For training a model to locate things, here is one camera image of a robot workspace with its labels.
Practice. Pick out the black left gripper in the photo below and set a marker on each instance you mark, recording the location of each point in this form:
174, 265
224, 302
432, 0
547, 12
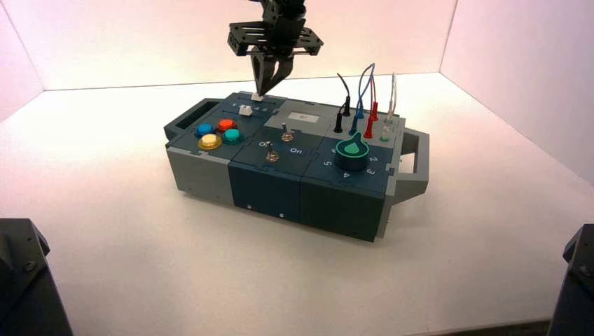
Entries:
278, 34

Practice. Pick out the white slider knob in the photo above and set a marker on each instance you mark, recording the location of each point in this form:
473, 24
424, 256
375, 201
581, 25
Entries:
245, 111
257, 97

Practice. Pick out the white paper label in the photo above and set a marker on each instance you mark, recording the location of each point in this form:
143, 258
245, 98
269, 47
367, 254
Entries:
303, 117

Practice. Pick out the blue push button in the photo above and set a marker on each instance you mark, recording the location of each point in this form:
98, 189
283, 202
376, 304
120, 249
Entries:
204, 129

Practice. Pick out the red push button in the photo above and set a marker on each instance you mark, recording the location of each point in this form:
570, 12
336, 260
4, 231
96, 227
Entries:
227, 124

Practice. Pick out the yellow push button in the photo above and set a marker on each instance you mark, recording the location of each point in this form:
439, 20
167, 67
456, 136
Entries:
210, 141

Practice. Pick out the dark left arm base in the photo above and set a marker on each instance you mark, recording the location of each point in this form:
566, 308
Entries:
23, 283

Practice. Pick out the teal and grey control box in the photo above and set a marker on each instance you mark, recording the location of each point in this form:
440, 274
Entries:
278, 181

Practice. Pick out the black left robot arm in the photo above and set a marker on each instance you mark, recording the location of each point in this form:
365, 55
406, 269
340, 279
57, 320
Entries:
280, 3

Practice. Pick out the metal toggle switch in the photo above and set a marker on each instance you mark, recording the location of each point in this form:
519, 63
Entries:
287, 134
271, 154

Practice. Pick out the teal push button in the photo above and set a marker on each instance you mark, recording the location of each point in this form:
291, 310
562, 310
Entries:
231, 135

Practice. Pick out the dark right arm base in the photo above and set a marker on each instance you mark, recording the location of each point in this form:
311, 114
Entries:
575, 287

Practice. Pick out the green rotary knob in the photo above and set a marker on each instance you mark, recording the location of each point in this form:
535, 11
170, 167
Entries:
352, 152

